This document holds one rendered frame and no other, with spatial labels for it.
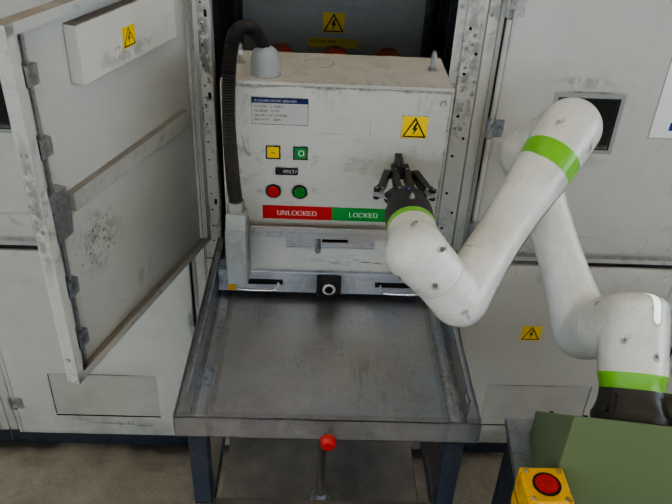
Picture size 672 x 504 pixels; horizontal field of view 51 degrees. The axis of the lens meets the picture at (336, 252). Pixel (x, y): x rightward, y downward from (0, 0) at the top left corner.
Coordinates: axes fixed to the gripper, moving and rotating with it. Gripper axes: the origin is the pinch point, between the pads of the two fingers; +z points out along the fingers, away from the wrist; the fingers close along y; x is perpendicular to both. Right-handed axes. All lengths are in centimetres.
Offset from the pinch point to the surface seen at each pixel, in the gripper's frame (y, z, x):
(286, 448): -25, 14, -106
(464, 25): 16.1, 30.3, 22.6
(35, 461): -109, 22, -123
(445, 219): 18.2, 29.9, -30.1
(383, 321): -0.8, -5.7, -38.3
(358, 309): -6.6, -1.3, -38.3
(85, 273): -65, -17, -19
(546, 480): 24, -57, -32
